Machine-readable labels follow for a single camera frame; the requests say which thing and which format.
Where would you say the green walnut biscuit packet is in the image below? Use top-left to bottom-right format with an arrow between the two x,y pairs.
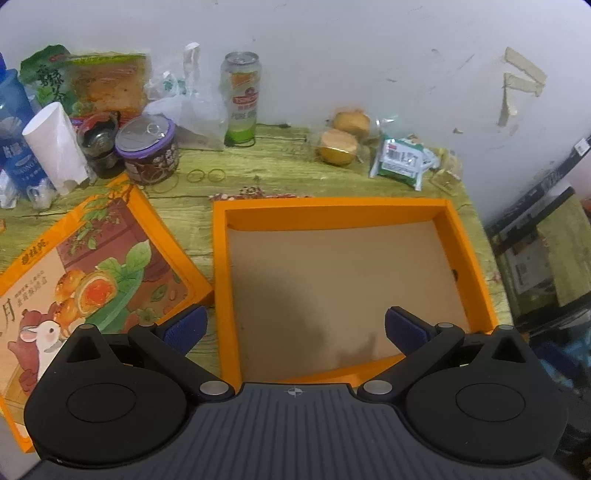
369,136 -> 438,191

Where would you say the blue water bottle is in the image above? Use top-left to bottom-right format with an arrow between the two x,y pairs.
0,53 -> 47,208

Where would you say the white plastic bag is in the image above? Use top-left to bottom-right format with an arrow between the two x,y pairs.
143,42 -> 229,152

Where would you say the white labelled carton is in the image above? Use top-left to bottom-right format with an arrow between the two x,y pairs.
501,235 -> 555,296

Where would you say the orange cardboard box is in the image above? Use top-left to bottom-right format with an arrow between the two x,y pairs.
212,198 -> 500,386

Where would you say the green tea bag pack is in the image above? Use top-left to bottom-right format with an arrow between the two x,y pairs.
19,45 -> 75,116

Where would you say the beige wall tape strip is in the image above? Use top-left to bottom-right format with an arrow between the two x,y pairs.
503,73 -> 543,97
498,88 -> 518,127
504,46 -> 548,86

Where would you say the egg yolk pastry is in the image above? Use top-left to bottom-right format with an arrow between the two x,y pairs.
332,108 -> 372,140
315,129 -> 362,166

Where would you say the black cable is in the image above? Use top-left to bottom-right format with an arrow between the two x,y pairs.
226,122 -> 308,148

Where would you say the crumpled clear plastic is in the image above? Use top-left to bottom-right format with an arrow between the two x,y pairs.
0,175 -> 61,209

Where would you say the purple lidded food can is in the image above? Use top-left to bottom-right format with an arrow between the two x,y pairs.
115,115 -> 181,185

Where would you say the glass jar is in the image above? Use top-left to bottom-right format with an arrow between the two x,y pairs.
76,112 -> 122,178

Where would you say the green and white beer can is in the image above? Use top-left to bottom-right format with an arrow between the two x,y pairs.
220,52 -> 262,147

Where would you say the white paper towel roll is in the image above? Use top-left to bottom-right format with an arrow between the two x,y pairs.
22,102 -> 90,195

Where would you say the wood-pattern desktop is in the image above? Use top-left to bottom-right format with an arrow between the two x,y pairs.
0,122 -> 514,462

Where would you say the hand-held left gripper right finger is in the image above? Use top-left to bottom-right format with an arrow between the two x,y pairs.
359,305 -> 530,403

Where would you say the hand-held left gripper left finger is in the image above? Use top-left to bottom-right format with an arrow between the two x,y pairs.
66,304 -> 235,402

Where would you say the orange illustrated box lid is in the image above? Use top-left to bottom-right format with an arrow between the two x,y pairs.
0,173 -> 215,455

